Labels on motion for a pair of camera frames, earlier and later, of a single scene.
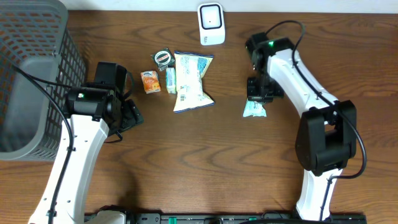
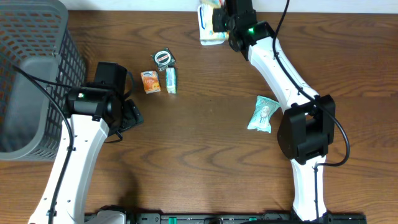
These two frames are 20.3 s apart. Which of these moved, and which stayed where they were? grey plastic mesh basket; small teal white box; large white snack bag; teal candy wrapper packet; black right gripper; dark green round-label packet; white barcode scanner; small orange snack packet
Moved: teal candy wrapper packet; black right gripper; large white snack bag
Stayed: small orange snack packet; dark green round-label packet; small teal white box; white barcode scanner; grey plastic mesh basket
